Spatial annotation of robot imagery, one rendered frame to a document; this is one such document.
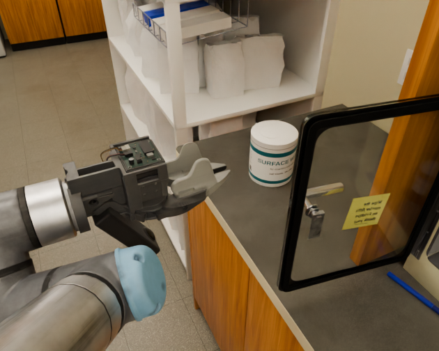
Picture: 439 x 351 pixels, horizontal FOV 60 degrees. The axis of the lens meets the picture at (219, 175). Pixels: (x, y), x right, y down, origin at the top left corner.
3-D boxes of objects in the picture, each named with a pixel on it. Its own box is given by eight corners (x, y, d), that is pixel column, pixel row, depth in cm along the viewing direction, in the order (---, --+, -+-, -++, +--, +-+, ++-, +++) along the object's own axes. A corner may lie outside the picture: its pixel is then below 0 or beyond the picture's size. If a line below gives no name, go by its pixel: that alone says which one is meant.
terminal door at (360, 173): (407, 259, 83) (487, 88, 58) (276, 293, 76) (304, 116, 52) (405, 256, 84) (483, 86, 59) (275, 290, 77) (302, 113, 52)
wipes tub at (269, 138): (276, 157, 122) (281, 115, 112) (300, 180, 112) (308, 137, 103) (240, 168, 117) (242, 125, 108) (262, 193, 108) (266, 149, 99)
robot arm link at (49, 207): (47, 260, 45) (40, 216, 51) (86, 246, 47) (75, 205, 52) (27, 213, 40) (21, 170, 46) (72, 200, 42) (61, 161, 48)
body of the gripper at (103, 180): (173, 164, 45) (67, 192, 41) (178, 216, 50) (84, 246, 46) (152, 132, 51) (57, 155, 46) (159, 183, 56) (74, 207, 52)
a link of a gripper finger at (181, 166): (226, 140, 52) (163, 158, 49) (226, 174, 56) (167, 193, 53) (216, 129, 55) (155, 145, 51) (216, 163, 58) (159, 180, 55)
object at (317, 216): (320, 238, 66) (326, 214, 62) (309, 241, 65) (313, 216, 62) (315, 230, 67) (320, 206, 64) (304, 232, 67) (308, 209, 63)
